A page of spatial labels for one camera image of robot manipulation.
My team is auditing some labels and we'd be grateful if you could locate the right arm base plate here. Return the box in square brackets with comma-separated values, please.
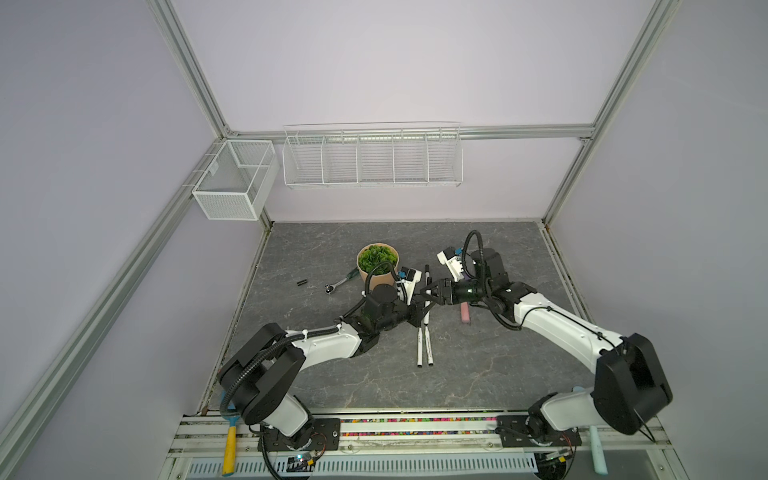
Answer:
[495, 414, 582, 448]

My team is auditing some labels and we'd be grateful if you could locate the silver wrench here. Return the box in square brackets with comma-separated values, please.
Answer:
[325, 269, 359, 294]

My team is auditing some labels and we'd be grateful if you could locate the white perforated cable tray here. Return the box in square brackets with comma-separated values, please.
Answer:
[172, 452, 539, 479]

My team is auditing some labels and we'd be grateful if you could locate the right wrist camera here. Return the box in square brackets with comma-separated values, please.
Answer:
[437, 247, 464, 282]

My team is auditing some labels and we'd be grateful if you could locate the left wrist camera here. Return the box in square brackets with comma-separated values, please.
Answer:
[398, 267, 422, 305]

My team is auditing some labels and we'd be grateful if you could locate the white mesh box basket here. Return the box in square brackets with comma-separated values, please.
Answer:
[193, 140, 280, 221]

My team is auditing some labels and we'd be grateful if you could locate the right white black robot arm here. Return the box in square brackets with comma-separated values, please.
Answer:
[421, 248, 673, 444]

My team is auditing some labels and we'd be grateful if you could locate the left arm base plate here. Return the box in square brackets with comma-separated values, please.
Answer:
[261, 417, 341, 452]

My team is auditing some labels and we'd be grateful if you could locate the potted green plant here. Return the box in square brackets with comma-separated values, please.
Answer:
[356, 243, 399, 290]

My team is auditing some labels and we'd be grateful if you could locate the white wire shelf basket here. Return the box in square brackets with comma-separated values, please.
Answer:
[283, 122, 464, 188]

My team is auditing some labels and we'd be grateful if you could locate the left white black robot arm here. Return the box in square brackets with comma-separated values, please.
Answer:
[217, 285, 427, 447]

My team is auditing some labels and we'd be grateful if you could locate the yellow handled blue tool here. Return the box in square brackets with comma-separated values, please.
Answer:
[221, 402, 239, 477]

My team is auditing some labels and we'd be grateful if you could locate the teal garden trowel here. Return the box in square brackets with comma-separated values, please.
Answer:
[572, 385, 610, 477]

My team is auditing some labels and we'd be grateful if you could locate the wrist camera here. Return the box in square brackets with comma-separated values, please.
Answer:
[437, 247, 464, 282]
[398, 267, 422, 305]

